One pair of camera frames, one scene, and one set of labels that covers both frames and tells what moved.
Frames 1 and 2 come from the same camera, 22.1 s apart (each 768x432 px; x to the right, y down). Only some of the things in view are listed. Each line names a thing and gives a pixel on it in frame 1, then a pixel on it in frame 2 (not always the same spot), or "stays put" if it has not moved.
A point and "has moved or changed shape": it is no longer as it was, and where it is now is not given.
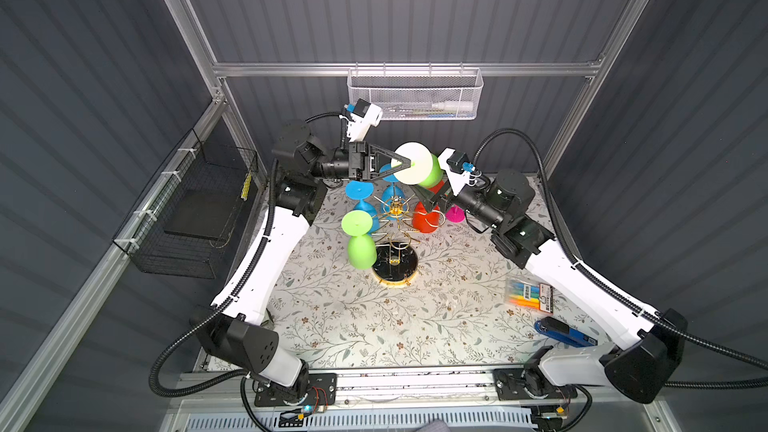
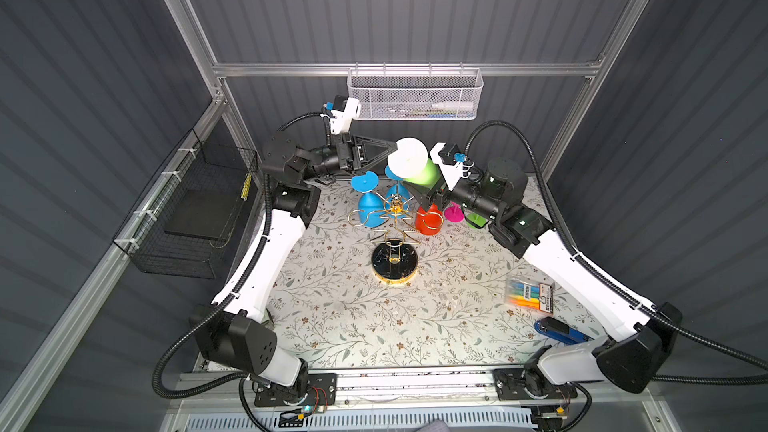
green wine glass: x=425 y=167 has moved or changed shape
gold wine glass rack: x=395 y=259 stays put
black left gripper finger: x=401 y=167 to x=378 y=168
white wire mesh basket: x=418 y=93 stays put
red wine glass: x=425 y=221 stays put
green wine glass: x=362 y=252 to x=429 y=177
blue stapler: x=560 y=332 stays put
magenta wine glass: x=455 y=214 stays put
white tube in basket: x=453 y=106 stays put
